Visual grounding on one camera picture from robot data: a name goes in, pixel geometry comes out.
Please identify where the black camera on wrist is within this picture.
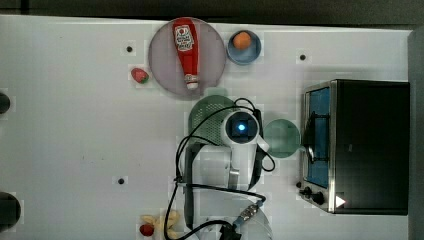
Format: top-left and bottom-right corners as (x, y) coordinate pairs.
(253, 109), (263, 136)

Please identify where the green plastic strainer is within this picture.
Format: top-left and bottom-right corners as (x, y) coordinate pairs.
(188, 95), (234, 145)

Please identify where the grey round plate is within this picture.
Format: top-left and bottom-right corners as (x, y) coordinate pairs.
(148, 18), (227, 98)

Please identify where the blue bowl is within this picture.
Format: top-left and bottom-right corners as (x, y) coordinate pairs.
(227, 30), (262, 65)

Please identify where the yellow banana peel toy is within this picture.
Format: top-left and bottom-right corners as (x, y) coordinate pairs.
(140, 210), (180, 240)

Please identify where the red toy strawberry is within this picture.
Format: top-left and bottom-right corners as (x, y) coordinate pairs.
(131, 68), (149, 84)

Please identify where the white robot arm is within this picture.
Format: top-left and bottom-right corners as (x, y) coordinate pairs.
(179, 111), (273, 240)

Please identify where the green pot with handle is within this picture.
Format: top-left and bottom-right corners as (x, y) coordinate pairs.
(264, 119), (315, 162)

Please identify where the red ketchup bottle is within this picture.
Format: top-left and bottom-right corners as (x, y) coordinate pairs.
(172, 17), (199, 90)

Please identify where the small red fruit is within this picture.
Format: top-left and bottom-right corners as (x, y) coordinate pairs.
(139, 224), (154, 236)

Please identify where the orange fruit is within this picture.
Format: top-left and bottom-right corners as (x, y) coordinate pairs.
(233, 31), (251, 50)

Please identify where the black round object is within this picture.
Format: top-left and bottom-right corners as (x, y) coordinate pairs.
(0, 192), (21, 232)
(0, 93), (11, 114)

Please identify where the black round object lower left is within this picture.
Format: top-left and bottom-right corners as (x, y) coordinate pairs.
(0, 192), (21, 232)

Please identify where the black round object upper left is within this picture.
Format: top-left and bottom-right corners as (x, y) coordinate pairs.
(0, 93), (11, 114)

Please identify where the black toaster oven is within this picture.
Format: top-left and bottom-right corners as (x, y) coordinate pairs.
(296, 79), (410, 215)

